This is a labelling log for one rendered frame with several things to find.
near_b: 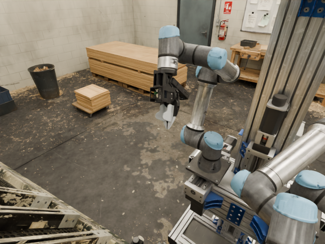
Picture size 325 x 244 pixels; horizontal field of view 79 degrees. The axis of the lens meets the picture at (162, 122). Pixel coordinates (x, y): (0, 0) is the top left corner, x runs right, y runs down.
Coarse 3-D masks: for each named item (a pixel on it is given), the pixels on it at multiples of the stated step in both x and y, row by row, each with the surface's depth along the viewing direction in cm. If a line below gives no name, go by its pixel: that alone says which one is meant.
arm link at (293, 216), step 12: (276, 204) 42; (288, 204) 39; (300, 204) 38; (312, 204) 39; (276, 216) 40; (288, 216) 38; (300, 216) 38; (312, 216) 38; (276, 228) 39; (288, 228) 37; (300, 228) 37; (312, 228) 37; (276, 240) 38; (288, 240) 37; (300, 240) 36; (312, 240) 37
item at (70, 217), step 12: (0, 216) 72; (12, 216) 76; (24, 216) 80; (36, 216) 86; (48, 216) 91; (60, 216) 98; (72, 216) 106; (0, 228) 73; (12, 228) 77; (24, 228) 82; (48, 228) 93
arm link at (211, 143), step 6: (204, 132) 121; (210, 132) 118; (204, 138) 115; (210, 138) 114; (216, 138) 114; (222, 138) 116; (198, 144) 118; (204, 144) 116; (210, 144) 112; (216, 144) 111; (222, 144) 114; (204, 150) 117; (210, 150) 114; (216, 150) 113; (204, 156) 120; (210, 156) 117; (216, 156) 116
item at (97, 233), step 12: (0, 240) 55; (12, 240) 57; (24, 240) 60; (36, 240) 64; (48, 240) 68; (60, 240) 71; (72, 240) 75; (84, 240) 81; (96, 240) 90; (108, 240) 100
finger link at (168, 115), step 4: (168, 108) 70; (172, 108) 71; (164, 112) 69; (168, 112) 70; (172, 112) 71; (164, 116) 69; (168, 116) 70; (172, 116) 71; (168, 120) 71; (172, 120) 71; (168, 124) 73; (168, 128) 73
